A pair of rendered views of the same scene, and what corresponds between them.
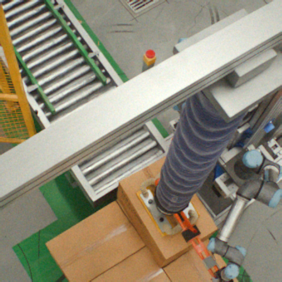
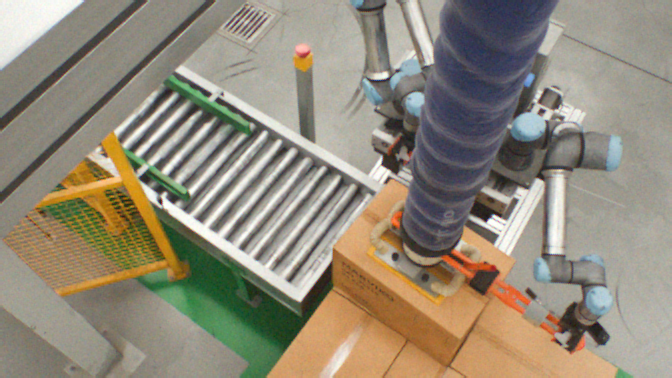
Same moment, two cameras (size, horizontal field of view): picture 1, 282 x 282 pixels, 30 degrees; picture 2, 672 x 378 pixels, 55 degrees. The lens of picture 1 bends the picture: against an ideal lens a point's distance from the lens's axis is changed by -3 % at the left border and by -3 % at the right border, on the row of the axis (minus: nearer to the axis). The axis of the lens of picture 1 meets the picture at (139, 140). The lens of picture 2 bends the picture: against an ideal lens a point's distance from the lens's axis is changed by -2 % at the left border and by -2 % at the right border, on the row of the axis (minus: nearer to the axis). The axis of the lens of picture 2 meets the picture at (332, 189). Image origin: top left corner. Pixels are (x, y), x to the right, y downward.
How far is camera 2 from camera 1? 1.11 m
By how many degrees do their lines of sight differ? 9
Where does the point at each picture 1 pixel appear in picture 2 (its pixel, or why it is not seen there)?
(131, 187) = (356, 248)
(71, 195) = (256, 319)
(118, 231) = (357, 335)
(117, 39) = (238, 85)
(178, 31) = (317, 46)
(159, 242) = (437, 315)
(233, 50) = not seen: outside the picture
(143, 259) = (413, 363)
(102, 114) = not seen: outside the picture
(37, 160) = not seen: outside the picture
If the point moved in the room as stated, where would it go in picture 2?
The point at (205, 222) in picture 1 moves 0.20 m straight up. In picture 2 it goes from (492, 258) to (504, 236)
